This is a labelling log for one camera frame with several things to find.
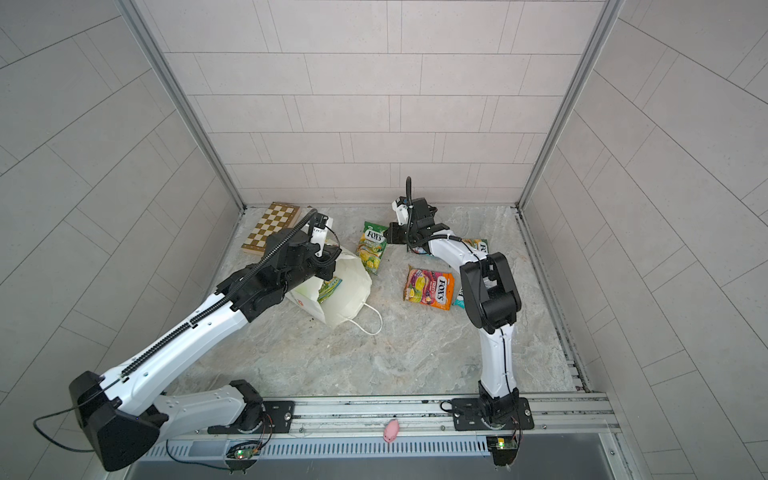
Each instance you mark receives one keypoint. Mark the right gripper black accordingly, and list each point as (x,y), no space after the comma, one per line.
(396,238)

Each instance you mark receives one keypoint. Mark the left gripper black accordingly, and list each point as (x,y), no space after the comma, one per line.
(328,260)

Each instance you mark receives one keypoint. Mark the yellow green candy bag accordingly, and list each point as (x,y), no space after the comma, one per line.
(481,245)
(327,289)

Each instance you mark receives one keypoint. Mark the orange candy bag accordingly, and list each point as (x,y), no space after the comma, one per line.
(430,288)

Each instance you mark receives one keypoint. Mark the white paper bag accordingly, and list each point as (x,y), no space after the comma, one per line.
(348,299)

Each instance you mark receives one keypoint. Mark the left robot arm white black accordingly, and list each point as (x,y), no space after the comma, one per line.
(125,411)

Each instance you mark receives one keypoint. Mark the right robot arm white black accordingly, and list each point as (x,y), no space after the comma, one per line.
(491,302)

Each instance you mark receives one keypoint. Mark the wooden chessboard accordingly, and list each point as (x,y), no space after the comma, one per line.
(277,217)

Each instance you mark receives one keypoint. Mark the left circuit board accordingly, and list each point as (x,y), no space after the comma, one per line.
(242,456)

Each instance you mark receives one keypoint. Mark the circuit board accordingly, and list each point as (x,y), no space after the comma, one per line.
(503,449)
(242,456)

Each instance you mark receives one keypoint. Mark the right circuit board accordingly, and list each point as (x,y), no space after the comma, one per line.
(503,449)

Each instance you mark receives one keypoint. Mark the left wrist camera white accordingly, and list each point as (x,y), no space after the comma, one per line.
(318,228)

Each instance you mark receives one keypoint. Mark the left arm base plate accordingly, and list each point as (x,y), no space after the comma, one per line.
(271,416)

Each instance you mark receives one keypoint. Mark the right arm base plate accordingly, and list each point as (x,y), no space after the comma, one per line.
(476,414)

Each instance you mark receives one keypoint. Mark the pink eraser on rail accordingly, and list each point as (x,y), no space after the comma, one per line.
(391,431)

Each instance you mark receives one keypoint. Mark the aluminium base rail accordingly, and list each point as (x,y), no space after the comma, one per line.
(352,427)

